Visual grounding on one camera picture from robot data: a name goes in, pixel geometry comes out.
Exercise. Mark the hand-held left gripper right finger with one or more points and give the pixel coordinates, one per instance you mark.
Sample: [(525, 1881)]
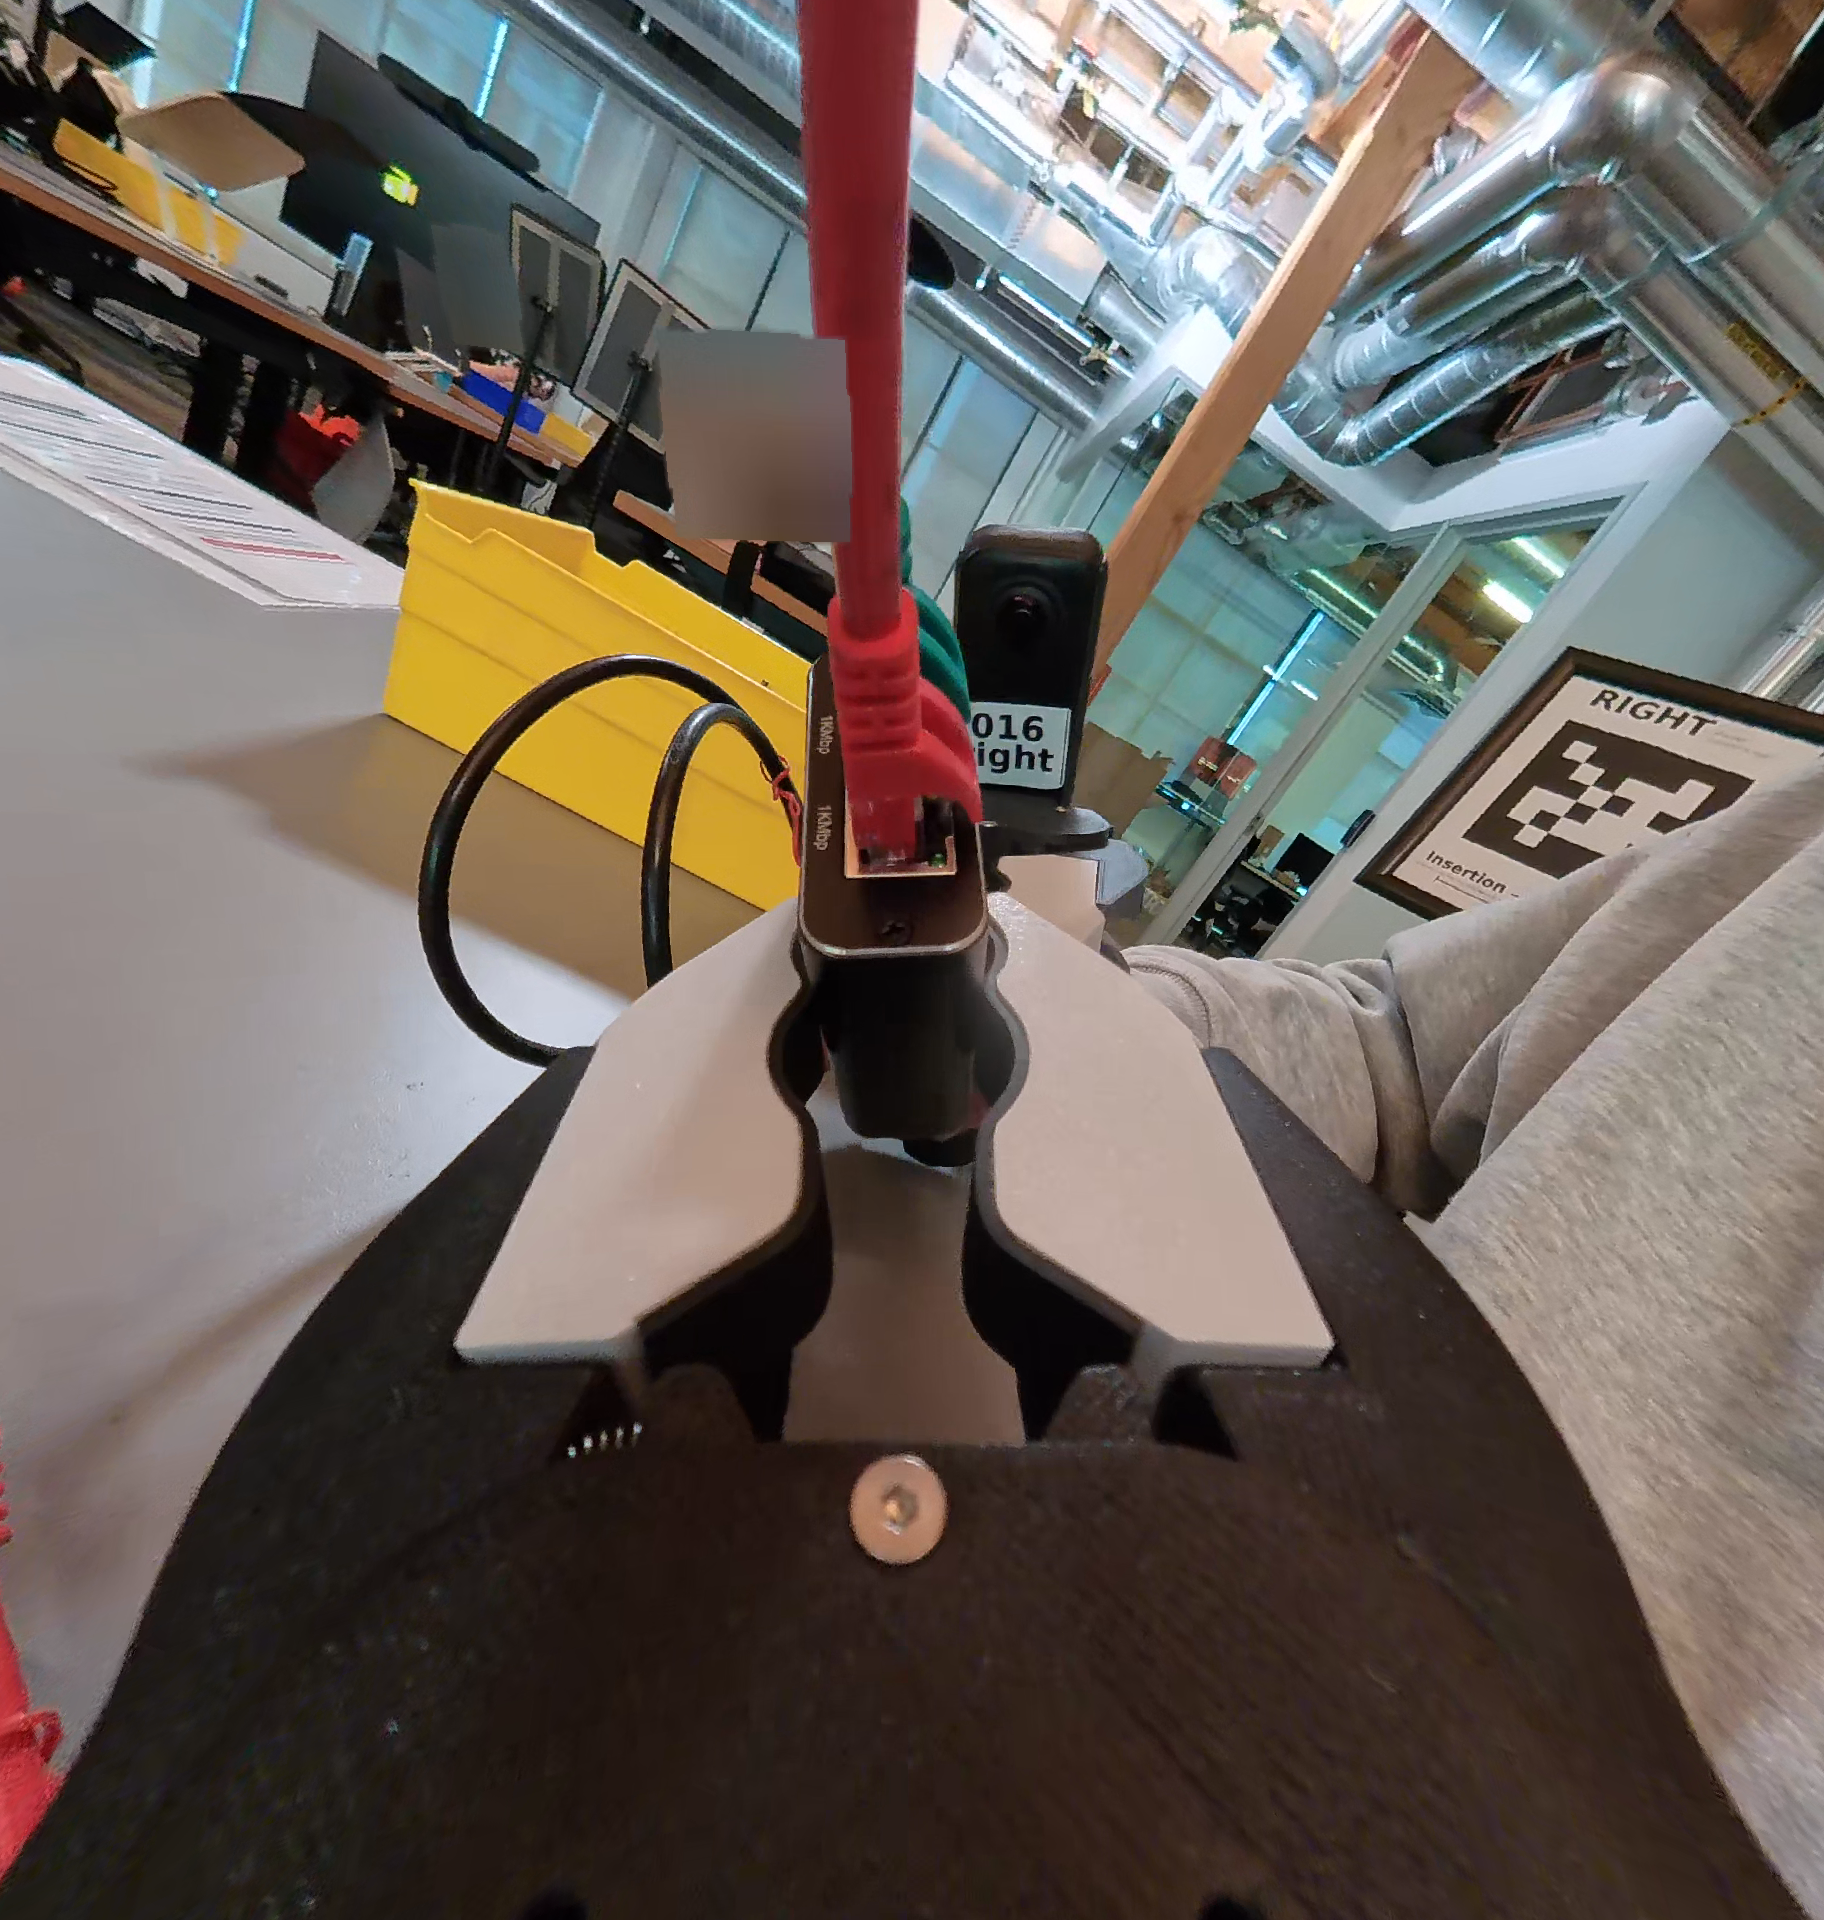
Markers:
[(1151, 1170)]

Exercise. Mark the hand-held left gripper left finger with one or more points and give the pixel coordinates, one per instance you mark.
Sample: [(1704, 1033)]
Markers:
[(641, 1170)]

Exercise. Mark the black ethernet adapter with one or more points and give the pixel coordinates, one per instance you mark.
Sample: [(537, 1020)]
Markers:
[(896, 1020)]

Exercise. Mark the yellow plastic bin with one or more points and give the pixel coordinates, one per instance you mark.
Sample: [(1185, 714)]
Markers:
[(551, 676)]

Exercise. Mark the person's right forearm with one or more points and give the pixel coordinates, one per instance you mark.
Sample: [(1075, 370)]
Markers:
[(1301, 1050)]

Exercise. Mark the wooden beam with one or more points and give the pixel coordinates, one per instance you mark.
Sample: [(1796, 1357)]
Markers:
[(1272, 346)]

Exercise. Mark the black pole with round top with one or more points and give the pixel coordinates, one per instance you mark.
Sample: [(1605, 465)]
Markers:
[(931, 256)]

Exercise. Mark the small framed music stand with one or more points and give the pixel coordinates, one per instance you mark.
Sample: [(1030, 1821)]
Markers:
[(635, 346), (555, 286)]

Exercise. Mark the grey zip hoodie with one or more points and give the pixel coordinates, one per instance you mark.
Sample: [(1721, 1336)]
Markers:
[(1676, 1425)]

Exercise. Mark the framed marker sign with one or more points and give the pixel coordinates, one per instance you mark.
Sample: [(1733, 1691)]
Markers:
[(1601, 781)]

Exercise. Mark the silver ventilation ducts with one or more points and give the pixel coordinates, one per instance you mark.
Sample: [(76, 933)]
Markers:
[(1526, 195)]

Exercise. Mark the large black screen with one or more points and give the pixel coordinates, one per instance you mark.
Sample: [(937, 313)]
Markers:
[(402, 150)]

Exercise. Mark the printed paper sheet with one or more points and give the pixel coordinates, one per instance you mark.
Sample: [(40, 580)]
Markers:
[(132, 465)]

